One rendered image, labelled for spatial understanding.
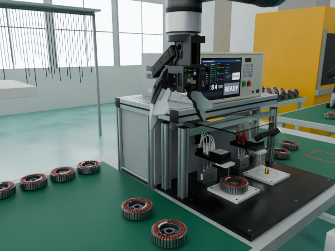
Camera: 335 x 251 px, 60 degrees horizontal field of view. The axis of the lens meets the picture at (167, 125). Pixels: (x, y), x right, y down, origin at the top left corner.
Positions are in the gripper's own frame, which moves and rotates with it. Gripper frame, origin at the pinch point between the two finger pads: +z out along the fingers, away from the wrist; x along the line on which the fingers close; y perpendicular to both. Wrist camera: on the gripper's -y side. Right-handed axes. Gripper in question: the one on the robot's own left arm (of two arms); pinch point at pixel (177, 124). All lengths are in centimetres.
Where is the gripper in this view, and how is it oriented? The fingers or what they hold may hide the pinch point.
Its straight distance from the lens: 68.1
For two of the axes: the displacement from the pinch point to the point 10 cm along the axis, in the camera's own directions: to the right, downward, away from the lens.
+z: 0.0, 9.7, 2.4
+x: 8.4, -1.3, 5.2
